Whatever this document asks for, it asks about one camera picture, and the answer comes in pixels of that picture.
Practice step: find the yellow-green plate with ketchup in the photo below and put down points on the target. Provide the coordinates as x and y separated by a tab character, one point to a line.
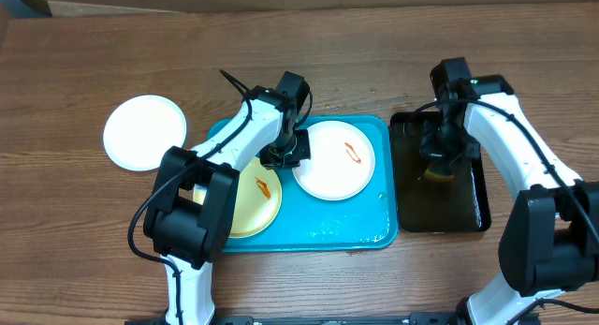
258	201

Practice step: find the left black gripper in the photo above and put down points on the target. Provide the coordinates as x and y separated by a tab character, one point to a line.
271	162

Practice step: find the white plate with ketchup streak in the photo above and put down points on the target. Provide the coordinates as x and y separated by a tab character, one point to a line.
341	164

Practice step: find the white plate with small stains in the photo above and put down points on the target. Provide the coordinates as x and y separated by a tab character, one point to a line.
139	132

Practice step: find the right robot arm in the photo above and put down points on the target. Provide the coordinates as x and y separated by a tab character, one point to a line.
550	241

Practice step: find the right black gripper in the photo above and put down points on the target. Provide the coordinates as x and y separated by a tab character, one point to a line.
434	154

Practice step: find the turquoise plastic tray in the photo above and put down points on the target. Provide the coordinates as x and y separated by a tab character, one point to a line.
369	220

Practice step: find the green and yellow sponge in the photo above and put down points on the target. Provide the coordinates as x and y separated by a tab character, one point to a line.
439	172

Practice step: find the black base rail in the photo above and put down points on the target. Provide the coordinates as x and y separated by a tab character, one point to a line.
425	318

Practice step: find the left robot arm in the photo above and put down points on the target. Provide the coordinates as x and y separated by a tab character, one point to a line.
186	221

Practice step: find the black water tray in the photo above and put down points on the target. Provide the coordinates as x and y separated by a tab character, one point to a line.
426	203

